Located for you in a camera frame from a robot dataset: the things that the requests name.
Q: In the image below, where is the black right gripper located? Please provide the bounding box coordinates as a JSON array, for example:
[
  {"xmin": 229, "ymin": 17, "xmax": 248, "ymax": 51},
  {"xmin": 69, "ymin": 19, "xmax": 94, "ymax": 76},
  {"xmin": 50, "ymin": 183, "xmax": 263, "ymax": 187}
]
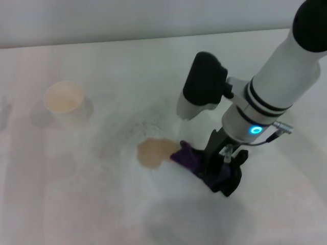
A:
[{"xmin": 203, "ymin": 127, "xmax": 240, "ymax": 180}]

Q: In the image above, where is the purple rag with black edge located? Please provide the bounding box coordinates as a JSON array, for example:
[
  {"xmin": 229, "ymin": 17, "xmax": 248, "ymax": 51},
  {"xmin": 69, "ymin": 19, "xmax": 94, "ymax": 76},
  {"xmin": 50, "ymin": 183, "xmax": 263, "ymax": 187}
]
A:
[{"xmin": 169, "ymin": 140, "xmax": 249, "ymax": 198}]

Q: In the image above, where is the white paper cup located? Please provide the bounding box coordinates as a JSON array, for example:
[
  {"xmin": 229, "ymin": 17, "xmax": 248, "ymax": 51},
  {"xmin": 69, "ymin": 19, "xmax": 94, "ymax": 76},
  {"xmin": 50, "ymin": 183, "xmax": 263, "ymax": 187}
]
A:
[{"xmin": 43, "ymin": 80, "xmax": 87, "ymax": 124}]

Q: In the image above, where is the large brown water stain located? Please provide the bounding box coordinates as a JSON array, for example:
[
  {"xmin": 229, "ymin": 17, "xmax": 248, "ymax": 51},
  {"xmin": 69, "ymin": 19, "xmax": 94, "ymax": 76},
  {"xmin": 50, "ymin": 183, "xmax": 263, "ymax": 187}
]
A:
[{"xmin": 136, "ymin": 137, "xmax": 180, "ymax": 170}]

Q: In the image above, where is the black cable with metal plug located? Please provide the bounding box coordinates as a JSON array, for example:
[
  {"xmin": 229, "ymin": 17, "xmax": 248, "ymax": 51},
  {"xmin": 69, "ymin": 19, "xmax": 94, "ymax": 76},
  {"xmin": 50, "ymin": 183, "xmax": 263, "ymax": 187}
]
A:
[{"xmin": 237, "ymin": 121, "xmax": 295, "ymax": 148}]

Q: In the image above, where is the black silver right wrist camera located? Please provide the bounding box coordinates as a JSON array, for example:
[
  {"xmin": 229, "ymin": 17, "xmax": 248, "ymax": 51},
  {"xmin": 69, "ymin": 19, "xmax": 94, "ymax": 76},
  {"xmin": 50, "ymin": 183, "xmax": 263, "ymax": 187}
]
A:
[{"xmin": 176, "ymin": 51, "xmax": 235, "ymax": 121}]

